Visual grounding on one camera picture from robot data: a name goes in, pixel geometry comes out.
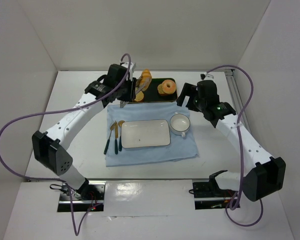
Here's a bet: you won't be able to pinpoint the metal food tongs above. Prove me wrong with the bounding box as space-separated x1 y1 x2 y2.
119 73 152 108

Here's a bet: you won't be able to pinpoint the golden bread roll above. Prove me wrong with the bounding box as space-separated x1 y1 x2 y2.
139 69 152 92

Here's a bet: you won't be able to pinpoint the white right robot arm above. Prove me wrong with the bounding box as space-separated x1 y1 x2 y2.
176 80 286 202

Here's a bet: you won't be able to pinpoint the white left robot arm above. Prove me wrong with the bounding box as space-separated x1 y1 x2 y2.
32 62 136 198

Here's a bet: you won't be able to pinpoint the toast bread slice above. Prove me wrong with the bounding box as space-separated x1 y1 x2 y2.
133 91 145 103

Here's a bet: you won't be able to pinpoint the white ceramic cup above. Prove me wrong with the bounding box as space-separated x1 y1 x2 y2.
169 112 191 139

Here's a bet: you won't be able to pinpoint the dark green rectangular tray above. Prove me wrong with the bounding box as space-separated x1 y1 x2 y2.
140 78 178 103

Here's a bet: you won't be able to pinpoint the round brown bun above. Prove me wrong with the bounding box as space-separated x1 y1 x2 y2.
157 84 167 96

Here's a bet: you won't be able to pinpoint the light blue cloth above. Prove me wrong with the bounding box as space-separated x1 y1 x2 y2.
105 102 199 167

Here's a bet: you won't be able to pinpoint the white rectangular plate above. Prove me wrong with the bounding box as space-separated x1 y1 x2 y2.
121 119 171 149

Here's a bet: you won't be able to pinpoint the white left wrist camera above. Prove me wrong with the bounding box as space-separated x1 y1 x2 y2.
120 62 136 80

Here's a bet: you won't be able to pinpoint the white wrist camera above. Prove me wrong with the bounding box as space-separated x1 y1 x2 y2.
120 62 136 80
200 72 214 81

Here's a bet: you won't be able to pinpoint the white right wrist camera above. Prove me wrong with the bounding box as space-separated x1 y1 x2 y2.
200 72 214 81

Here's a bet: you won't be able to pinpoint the glazed ring donut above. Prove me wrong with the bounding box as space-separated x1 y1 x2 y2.
162 79 177 95

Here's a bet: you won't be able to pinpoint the gold spoon green handle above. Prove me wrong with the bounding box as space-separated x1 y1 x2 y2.
118 120 125 152

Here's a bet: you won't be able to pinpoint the gold knife green handle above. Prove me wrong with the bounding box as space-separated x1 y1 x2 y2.
114 122 119 155

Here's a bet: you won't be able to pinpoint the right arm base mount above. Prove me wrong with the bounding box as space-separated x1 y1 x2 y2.
188 181 235 210

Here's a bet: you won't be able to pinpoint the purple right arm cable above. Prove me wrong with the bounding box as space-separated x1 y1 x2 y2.
206 64 264 227

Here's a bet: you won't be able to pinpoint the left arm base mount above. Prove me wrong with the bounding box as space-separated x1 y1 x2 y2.
49 180 106 213

